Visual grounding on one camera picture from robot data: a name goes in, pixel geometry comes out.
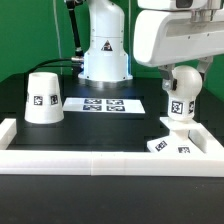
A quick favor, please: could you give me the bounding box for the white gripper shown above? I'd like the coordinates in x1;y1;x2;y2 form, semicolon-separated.
133;10;224;91

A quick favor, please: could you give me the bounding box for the white lamp bulb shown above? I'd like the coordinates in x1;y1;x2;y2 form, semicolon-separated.
168;65;202;121

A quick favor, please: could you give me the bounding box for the white lamp base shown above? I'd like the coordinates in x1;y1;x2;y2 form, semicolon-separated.
146;116;205;155

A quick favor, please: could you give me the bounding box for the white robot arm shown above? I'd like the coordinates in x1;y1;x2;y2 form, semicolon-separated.
80;0;224;90

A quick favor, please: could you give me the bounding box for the white lamp shade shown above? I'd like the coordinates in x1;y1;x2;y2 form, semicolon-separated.
25;72;64;124

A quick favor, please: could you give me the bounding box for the white marker sheet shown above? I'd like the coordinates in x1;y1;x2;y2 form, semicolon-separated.
63;97;145;114

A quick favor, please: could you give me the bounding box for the white U-shaped frame fence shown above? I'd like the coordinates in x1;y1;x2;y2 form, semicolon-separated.
0;118;224;177

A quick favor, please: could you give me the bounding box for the black cable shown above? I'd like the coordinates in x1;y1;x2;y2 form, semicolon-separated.
29;57;84;75

